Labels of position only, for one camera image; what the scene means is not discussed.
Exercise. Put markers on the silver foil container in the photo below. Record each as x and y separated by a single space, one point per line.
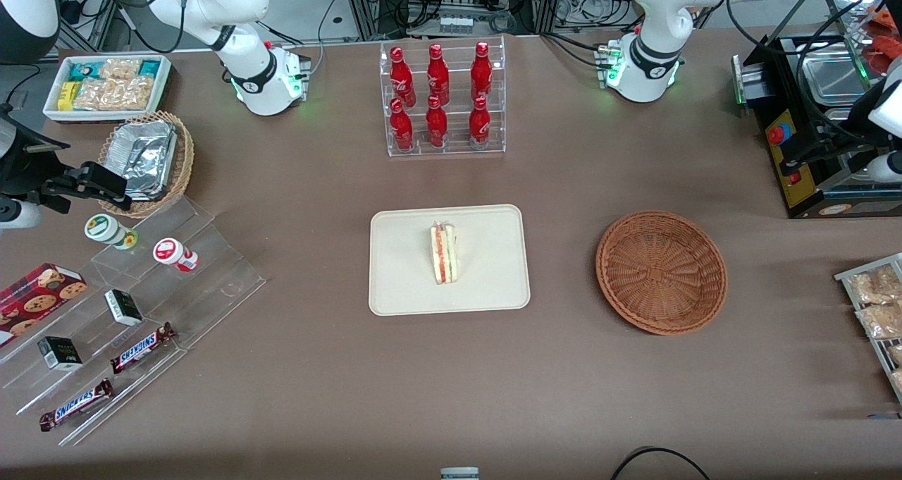
141 157

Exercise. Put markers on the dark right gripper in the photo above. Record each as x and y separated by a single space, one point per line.
21 164

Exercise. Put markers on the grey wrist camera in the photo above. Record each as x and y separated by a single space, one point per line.
888 168
17 214

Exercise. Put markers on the red sausage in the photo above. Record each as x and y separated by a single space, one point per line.
881 48
886 19

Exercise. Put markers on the yellow snack packet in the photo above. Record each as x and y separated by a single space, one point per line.
67 96

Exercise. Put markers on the grey box at table edge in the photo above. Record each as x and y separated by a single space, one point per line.
459 474

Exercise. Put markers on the clear acrylic bottle rack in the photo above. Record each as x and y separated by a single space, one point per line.
454 124

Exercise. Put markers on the snickers chocolate bar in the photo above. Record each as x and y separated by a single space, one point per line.
141 348
76 404

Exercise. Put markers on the white rectangular snack bin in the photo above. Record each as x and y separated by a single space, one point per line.
51 110

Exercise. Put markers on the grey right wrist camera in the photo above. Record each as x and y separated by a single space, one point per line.
17 214

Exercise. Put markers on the green lid yogurt cup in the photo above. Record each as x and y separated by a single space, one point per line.
106 229

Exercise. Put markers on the teal snack packet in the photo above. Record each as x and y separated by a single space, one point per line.
149 68
86 69

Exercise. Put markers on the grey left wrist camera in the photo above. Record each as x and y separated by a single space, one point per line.
888 168

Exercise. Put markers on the red lid yogurt cup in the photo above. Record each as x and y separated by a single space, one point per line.
171 252

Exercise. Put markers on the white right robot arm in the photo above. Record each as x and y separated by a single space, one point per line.
246 1

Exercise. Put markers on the clear nut snack packet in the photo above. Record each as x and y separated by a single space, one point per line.
898 381
896 354
881 320
877 286

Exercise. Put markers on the white power strip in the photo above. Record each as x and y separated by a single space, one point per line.
454 23

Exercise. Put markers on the clear acrylic stepped display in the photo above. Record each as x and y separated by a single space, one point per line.
211 282

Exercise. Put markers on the small black box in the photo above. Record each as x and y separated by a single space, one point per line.
60 354
124 307

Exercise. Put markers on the red cola bottle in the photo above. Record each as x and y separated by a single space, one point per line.
481 75
479 127
402 82
437 78
436 127
402 131

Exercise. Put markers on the light wicker basket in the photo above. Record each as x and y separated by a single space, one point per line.
184 163

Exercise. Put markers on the black food warmer machine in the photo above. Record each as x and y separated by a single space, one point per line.
800 194

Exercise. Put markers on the beige plastic tray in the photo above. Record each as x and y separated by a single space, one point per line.
402 261

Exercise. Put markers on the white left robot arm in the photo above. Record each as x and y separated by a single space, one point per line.
655 15

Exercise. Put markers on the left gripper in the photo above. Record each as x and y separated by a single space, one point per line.
833 140

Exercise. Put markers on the red cookie box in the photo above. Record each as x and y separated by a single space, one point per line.
35 300

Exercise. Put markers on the clear cracker packet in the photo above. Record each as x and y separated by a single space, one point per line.
116 94
120 68

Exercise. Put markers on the brown round wicker basket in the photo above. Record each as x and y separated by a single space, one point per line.
662 274

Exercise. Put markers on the steel warmer pan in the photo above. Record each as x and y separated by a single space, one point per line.
835 78

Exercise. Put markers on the triangle sandwich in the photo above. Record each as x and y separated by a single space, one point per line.
444 254

